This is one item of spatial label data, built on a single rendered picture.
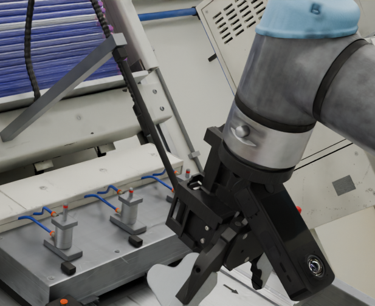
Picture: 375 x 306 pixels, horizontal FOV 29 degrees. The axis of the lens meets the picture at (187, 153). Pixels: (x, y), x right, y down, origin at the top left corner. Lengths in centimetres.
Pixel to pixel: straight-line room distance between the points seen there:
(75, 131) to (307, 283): 57
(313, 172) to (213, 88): 165
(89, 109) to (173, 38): 242
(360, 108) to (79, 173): 62
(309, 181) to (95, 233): 110
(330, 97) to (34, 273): 47
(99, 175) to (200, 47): 259
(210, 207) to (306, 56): 18
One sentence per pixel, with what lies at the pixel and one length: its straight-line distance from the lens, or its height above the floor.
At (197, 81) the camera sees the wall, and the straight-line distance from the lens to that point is 353.
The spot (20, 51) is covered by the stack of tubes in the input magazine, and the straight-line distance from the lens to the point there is 111.
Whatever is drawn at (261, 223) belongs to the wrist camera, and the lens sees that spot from 66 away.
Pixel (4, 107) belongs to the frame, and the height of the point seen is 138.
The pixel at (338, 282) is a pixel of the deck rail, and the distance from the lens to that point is 106.
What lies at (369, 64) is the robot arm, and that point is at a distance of 57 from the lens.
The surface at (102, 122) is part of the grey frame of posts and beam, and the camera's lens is 116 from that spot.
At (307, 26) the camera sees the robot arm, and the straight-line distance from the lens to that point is 58.
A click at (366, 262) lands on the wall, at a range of 396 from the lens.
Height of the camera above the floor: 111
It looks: 6 degrees up
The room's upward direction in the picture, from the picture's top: 23 degrees counter-clockwise
